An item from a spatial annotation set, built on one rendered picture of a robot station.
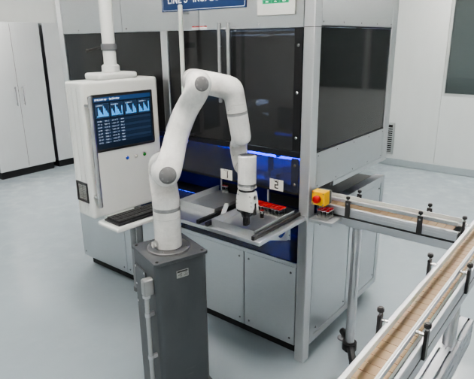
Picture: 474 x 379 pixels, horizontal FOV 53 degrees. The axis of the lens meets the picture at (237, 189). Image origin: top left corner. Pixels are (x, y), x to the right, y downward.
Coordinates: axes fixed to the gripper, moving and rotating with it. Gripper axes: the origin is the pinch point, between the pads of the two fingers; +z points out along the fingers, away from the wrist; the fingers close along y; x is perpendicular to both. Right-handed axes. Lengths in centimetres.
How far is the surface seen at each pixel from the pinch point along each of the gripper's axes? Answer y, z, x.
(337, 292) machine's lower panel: -13, 66, -76
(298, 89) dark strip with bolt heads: -4, -58, -35
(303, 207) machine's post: -9.6, 0.7, -35.2
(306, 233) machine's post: -12.0, 14.5, -35.4
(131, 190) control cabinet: 89, 4, -5
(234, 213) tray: 19.5, 5.4, -15.3
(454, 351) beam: -92, 38, -17
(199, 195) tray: 54, 5, -26
